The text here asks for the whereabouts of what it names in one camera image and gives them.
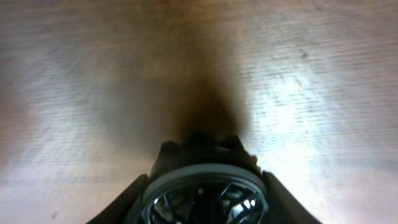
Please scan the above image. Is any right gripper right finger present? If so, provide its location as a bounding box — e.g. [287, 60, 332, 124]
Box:
[262, 171, 320, 224]

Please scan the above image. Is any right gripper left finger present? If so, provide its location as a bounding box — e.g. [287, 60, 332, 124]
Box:
[87, 174, 149, 224]

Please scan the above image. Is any black round toy wheel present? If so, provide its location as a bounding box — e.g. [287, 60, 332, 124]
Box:
[141, 133, 269, 224]

